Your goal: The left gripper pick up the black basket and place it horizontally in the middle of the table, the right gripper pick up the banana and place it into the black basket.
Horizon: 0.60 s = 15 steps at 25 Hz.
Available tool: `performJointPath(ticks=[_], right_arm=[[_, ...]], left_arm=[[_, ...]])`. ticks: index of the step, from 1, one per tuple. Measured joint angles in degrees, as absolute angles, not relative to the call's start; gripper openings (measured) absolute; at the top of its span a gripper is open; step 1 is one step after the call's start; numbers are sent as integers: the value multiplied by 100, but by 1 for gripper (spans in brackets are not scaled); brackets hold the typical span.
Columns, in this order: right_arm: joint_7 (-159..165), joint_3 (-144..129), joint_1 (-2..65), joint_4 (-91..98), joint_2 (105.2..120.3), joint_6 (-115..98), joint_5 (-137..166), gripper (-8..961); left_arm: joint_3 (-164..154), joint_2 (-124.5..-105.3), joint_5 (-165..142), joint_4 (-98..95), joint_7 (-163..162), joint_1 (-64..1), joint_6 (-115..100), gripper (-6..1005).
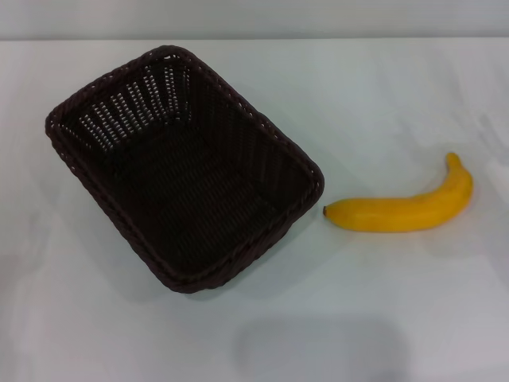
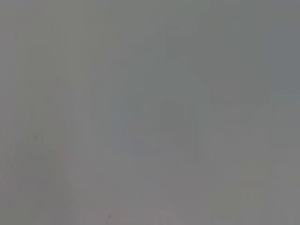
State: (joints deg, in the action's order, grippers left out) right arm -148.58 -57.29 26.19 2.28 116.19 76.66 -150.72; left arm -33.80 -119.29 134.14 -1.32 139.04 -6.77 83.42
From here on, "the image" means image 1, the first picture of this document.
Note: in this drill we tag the dark brown woven basket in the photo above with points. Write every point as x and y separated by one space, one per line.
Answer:
199 199

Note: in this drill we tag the yellow banana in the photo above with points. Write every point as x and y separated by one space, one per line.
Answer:
417 213

